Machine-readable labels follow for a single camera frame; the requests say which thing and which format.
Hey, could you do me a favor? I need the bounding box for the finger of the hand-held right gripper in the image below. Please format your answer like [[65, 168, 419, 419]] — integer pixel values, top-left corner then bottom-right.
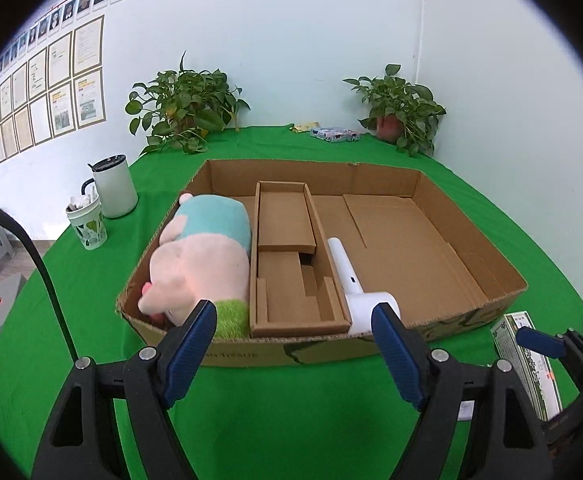
[[516, 326, 569, 359]]

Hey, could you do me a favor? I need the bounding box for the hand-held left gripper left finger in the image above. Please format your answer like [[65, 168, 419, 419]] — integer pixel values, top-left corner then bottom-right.
[[32, 299, 218, 480]]

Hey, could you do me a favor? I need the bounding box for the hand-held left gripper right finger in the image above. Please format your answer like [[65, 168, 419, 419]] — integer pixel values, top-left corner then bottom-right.
[[371, 302, 555, 480]]

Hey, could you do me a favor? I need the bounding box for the green and white medicine box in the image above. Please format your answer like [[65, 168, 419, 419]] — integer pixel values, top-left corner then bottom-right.
[[490, 311, 563, 422]]

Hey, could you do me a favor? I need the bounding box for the pink pig plush toy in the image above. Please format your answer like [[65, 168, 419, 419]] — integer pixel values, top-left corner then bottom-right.
[[136, 192, 252, 338]]

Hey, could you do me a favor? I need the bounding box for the white handheld fan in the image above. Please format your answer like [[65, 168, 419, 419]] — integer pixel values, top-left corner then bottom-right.
[[326, 237, 402, 336]]

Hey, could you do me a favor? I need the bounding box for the large cardboard tray box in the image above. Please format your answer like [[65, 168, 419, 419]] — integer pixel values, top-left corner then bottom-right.
[[116, 159, 529, 368]]

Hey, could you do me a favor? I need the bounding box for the cardboard insert divider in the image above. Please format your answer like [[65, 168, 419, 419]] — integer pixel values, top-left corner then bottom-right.
[[249, 181, 352, 339]]

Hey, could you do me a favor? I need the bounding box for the green tablecloth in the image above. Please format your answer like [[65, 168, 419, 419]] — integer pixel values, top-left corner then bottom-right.
[[0, 125, 583, 480]]

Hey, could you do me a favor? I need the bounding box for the leaf-patterned cup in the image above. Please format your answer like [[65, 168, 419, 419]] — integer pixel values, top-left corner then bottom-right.
[[66, 195, 108, 251]]

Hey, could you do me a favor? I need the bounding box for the white mug with black lid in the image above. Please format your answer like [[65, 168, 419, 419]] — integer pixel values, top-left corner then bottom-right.
[[88, 155, 139, 219]]

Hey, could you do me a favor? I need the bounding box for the grey square stool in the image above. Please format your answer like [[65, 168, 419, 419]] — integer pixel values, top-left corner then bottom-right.
[[0, 274, 28, 351]]

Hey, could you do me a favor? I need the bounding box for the patterned tissue pack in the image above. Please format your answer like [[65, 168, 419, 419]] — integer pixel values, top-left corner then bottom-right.
[[310, 126, 361, 143]]

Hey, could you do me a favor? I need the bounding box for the potted plant in orange pot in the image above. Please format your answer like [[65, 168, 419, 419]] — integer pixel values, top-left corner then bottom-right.
[[342, 64, 447, 157]]

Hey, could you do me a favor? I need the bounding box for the large potted green plant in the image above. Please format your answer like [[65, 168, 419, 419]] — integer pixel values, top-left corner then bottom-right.
[[125, 51, 251, 156]]

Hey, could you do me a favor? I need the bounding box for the black cable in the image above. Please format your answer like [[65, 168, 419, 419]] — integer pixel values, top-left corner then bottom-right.
[[0, 197, 80, 363]]

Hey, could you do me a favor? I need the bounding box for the group of framed wall certificates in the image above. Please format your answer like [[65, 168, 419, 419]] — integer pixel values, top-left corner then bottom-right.
[[0, 15, 107, 181]]

